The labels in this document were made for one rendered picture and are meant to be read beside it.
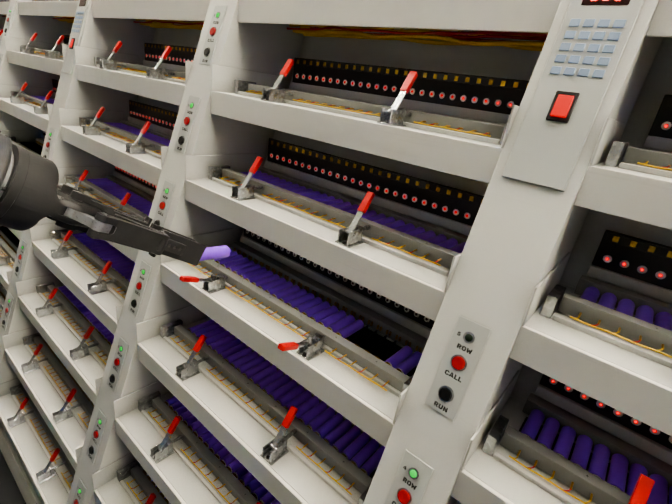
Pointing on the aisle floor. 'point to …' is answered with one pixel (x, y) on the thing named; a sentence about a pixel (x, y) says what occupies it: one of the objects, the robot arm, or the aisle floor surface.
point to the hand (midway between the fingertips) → (174, 245)
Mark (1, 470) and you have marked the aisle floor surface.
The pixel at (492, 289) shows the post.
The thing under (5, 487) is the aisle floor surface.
